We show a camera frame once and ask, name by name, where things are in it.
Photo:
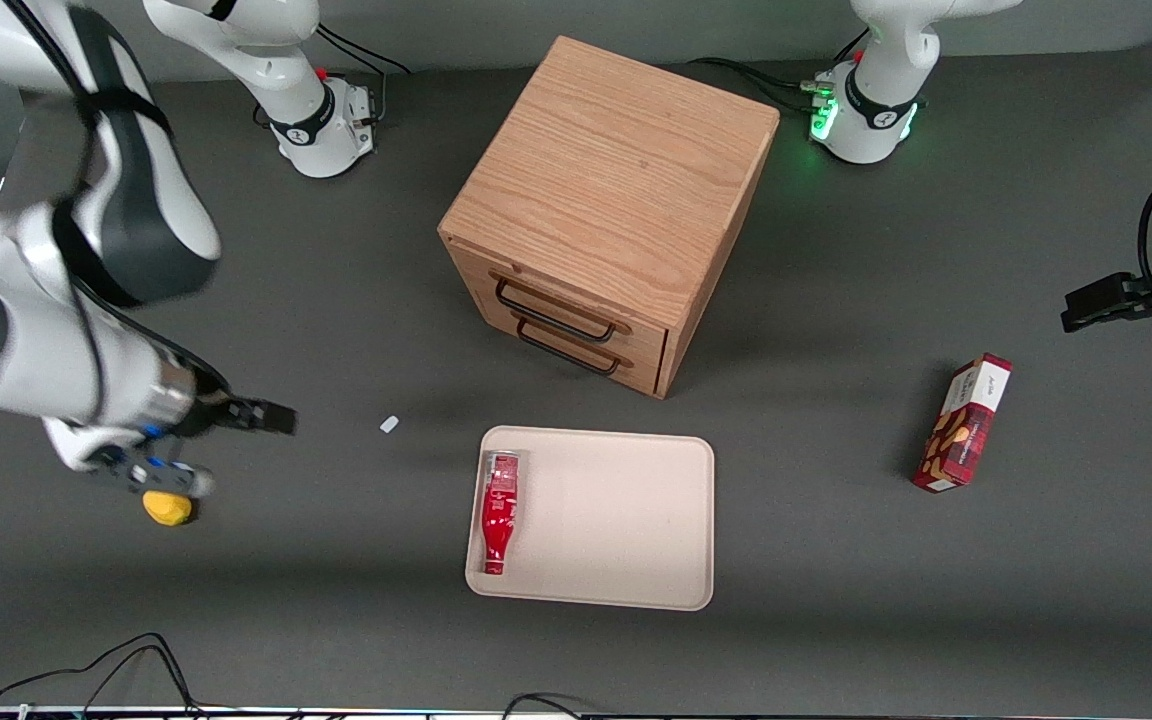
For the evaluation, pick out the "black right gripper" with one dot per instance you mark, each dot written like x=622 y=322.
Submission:
x=211 y=411

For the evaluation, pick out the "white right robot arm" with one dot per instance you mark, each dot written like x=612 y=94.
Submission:
x=26 y=350

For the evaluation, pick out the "beige rectangular tray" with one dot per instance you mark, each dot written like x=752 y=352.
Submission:
x=616 y=520

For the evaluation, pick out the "small white plastic piece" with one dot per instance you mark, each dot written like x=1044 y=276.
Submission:
x=389 y=424

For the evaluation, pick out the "yellow lemon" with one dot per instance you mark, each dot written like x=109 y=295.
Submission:
x=168 y=512

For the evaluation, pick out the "red cookie box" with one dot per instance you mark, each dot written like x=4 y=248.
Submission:
x=964 y=430

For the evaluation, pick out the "dark grey table mat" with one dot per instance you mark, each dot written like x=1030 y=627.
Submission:
x=836 y=620

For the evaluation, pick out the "wooden drawer cabinet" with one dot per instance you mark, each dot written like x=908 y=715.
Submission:
x=616 y=170

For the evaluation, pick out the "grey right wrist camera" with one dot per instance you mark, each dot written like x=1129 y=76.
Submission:
x=151 y=475

